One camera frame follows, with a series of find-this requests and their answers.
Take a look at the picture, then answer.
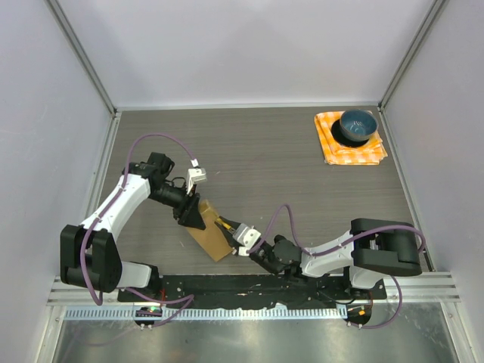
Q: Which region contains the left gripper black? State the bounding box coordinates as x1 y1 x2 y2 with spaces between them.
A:
149 181 206 230

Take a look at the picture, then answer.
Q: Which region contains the yellow utility knife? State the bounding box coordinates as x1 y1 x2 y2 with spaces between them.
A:
215 217 236 234

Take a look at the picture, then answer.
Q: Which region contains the brown cardboard express box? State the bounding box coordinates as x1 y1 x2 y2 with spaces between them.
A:
186 200 232 262

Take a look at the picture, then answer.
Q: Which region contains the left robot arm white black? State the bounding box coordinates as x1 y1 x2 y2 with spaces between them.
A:
60 153 206 302

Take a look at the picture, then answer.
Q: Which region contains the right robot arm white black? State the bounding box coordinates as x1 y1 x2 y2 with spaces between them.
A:
215 217 426 299

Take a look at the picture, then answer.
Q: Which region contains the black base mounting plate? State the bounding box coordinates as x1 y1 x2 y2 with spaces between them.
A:
139 275 387 309

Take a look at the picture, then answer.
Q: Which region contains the orange checkered cloth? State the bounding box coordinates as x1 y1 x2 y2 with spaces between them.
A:
314 110 388 166

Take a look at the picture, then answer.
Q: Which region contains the blue ceramic bowl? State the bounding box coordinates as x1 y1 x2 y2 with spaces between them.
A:
340 110 378 142

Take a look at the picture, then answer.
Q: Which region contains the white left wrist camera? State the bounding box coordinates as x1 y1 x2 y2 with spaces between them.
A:
185 159 207 194

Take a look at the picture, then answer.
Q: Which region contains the white slotted cable duct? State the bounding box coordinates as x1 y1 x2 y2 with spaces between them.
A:
64 305 347 322

